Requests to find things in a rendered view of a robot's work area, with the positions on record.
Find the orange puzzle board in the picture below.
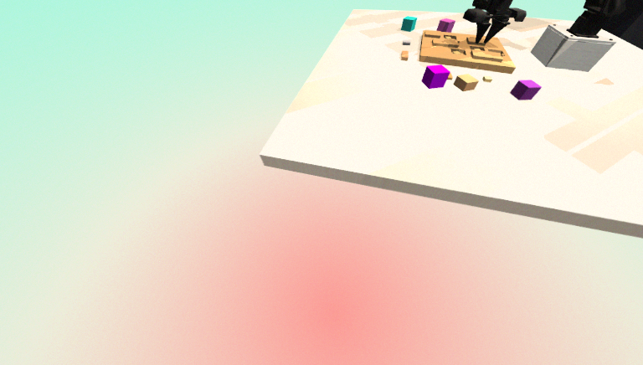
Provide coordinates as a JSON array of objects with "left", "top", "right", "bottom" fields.
[{"left": 419, "top": 29, "right": 516, "bottom": 74}]

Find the teal cube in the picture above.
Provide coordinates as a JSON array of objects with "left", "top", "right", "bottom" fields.
[{"left": 401, "top": 16, "right": 417, "bottom": 32}]

